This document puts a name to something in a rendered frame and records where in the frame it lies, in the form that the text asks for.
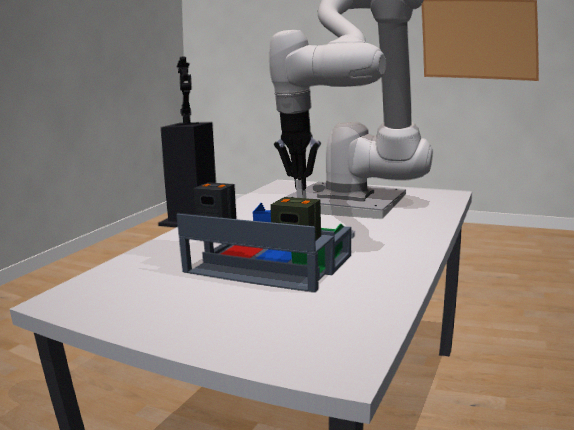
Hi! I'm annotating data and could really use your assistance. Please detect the blue bin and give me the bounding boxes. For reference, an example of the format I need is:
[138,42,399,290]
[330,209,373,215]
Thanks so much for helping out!
[253,203,271,222]

